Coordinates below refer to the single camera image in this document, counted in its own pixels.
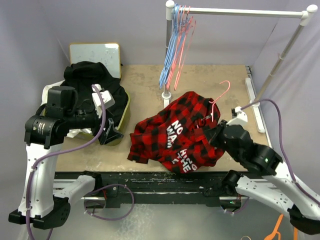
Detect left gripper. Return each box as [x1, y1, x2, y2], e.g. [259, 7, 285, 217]
[66, 103, 124, 143]

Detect single pink hanger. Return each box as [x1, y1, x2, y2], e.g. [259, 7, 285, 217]
[203, 80, 231, 122]

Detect red black plaid shirt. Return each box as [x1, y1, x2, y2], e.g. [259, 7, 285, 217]
[127, 91, 225, 174]

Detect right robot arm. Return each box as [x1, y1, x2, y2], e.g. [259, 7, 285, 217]
[206, 121, 320, 235]

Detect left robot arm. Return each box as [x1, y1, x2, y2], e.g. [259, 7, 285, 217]
[8, 84, 115, 230]

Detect orange hanger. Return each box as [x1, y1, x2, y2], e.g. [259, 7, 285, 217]
[264, 214, 299, 240]

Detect green laundry basket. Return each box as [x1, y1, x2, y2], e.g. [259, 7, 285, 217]
[75, 92, 131, 140]

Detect black garment pile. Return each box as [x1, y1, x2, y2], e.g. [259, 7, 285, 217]
[59, 61, 129, 125]

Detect white whiteboard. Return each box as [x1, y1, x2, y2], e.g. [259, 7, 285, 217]
[69, 42, 122, 79]

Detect pink hangers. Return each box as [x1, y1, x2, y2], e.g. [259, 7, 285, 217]
[168, 5, 196, 90]

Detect white clothes rack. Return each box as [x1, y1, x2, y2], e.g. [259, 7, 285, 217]
[161, 4, 318, 107]

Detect blue hangers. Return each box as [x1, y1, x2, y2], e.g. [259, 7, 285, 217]
[159, 0, 180, 90]

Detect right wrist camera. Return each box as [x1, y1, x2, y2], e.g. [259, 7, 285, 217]
[227, 106, 248, 127]

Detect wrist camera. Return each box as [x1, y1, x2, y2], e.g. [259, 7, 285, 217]
[91, 84, 116, 117]
[227, 106, 248, 127]

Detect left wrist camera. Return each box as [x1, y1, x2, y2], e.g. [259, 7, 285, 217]
[91, 84, 116, 117]

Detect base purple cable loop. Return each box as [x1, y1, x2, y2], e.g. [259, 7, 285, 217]
[83, 184, 135, 221]

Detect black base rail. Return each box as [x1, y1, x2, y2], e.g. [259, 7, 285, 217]
[54, 171, 251, 208]

